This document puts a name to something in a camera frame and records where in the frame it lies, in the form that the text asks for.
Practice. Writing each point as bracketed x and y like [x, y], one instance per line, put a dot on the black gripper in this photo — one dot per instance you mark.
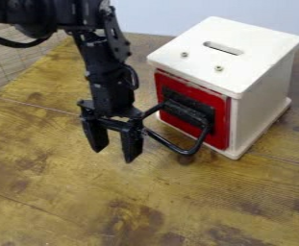
[110, 111]

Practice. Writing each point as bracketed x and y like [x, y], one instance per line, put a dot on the black metal drawer handle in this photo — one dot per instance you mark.
[173, 112]

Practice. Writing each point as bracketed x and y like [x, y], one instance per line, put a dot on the red drawer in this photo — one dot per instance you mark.
[204, 100]

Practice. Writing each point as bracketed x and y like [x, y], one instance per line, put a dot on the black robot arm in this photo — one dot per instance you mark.
[89, 21]

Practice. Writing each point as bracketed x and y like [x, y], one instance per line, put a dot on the white wooden cabinet box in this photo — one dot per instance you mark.
[242, 61]

